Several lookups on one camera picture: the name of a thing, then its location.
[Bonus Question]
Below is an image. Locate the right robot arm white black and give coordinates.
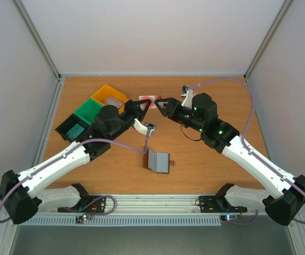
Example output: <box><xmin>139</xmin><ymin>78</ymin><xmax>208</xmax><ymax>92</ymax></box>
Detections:
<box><xmin>155</xmin><ymin>93</ymin><xmax>305</xmax><ymax>226</ymax></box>

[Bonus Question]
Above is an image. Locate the left small circuit board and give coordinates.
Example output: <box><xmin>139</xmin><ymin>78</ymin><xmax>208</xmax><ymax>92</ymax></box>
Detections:
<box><xmin>75</xmin><ymin>214</ymin><xmax>92</xmax><ymax>224</ymax></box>

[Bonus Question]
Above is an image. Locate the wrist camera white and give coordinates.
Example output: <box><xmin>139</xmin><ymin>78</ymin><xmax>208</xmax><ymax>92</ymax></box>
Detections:
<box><xmin>181</xmin><ymin>85</ymin><xmax>195</xmax><ymax>108</ymax></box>
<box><xmin>133</xmin><ymin>118</ymin><xmax>156</xmax><ymax>137</ymax></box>

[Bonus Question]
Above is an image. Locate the teal card in black bin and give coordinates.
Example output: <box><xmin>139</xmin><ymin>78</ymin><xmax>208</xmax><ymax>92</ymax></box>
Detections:
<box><xmin>66</xmin><ymin>124</ymin><xmax>84</xmax><ymax>141</ymax></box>

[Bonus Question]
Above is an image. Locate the aluminium front rail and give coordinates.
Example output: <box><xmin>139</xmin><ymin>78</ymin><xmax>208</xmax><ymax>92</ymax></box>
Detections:
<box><xmin>38</xmin><ymin>188</ymin><xmax>269</xmax><ymax>215</ymax></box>

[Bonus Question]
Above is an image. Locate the black plastic bin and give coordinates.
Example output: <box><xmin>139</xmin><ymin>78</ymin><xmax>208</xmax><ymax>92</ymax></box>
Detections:
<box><xmin>55</xmin><ymin>114</ymin><xmax>91</xmax><ymax>142</ymax></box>

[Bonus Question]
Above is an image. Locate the right small circuit board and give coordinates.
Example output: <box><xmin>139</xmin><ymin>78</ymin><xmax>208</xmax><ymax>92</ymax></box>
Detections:
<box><xmin>221</xmin><ymin>214</ymin><xmax>239</xmax><ymax>222</ymax></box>

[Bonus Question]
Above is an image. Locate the green plastic bin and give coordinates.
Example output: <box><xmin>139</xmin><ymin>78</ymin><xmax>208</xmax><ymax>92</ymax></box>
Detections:
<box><xmin>74</xmin><ymin>98</ymin><xmax>103</xmax><ymax>125</ymax></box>

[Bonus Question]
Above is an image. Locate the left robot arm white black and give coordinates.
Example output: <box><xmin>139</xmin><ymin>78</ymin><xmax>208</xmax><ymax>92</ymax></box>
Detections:
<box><xmin>0</xmin><ymin>99</ymin><xmax>153</xmax><ymax>224</ymax></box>

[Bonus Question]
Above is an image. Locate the yellow plastic bin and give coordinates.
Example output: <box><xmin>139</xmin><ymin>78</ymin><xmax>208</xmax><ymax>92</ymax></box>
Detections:
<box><xmin>91</xmin><ymin>84</ymin><xmax>128</xmax><ymax>113</ymax></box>

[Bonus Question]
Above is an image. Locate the brown leather card holder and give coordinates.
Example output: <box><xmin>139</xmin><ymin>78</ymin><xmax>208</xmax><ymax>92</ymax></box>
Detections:
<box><xmin>142</xmin><ymin>149</ymin><xmax>175</xmax><ymax>174</ymax></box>

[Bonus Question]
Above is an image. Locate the small circuit board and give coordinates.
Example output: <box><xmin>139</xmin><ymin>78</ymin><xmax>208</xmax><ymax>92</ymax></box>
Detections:
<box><xmin>221</xmin><ymin>214</ymin><xmax>239</xmax><ymax>222</ymax></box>
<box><xmin>75</xmin><ymin>214</ymin><xmax>92</xmax><ymax>224</ymax></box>

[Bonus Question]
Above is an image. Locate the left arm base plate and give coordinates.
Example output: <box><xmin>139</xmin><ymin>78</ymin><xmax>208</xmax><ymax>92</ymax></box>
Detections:
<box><xmin>57</xmin><ymin>195</ymin><xmax>107</xmax><ymax>214</ymax></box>

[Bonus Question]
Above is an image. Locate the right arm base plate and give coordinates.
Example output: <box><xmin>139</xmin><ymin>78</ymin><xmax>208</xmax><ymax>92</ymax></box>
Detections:
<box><xmin>195</xmin><ymin>195</ymin><xmax>248</xmax><ymax>213</ymax></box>

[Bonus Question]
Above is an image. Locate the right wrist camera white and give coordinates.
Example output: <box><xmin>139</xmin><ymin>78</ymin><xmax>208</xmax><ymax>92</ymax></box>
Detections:
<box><xmin>181</xmin><ymin>85</ymin><xmax>195</xmax><ymax>108</ymax></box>

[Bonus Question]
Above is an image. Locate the grey slotted cable duct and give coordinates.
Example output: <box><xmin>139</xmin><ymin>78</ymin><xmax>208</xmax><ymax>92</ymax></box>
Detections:
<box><xmin>21</xmin><ymin>215</ymin><xmax>221</xmax><ymax>227</ymax></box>

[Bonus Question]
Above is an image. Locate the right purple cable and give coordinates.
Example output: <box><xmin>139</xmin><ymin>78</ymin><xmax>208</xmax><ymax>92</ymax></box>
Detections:
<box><xmin>189</xmin><ymin>77</ymin><xmax>305</xmax><ymax>226</ymax></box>

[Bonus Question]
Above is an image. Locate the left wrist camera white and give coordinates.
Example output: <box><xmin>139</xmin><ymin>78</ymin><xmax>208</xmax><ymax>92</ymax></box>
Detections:
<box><xmin>133</xmin><ymin>118</ymin><xmax>156</xmax><ymax>137</ymax></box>

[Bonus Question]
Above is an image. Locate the red white credit card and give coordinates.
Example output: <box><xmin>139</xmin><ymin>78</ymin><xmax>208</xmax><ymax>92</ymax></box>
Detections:
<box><xmin>138</xmin><ymin>95</ymin><xmax>162</xmax><ymax>109</ymax></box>

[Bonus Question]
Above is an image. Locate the cards stack in yellow bin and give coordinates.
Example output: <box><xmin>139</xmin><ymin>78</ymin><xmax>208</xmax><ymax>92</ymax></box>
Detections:
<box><xmin>104</xmin><ymin>97</ymin><xmax>124</xmax><ymax>109</ymax></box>

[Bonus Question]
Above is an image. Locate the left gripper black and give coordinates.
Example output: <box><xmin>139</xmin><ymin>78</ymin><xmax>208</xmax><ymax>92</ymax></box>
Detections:
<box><xmin>107</xmin><ymin>99</ymin><xmax>151</xmax><ymax>142</ymax></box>

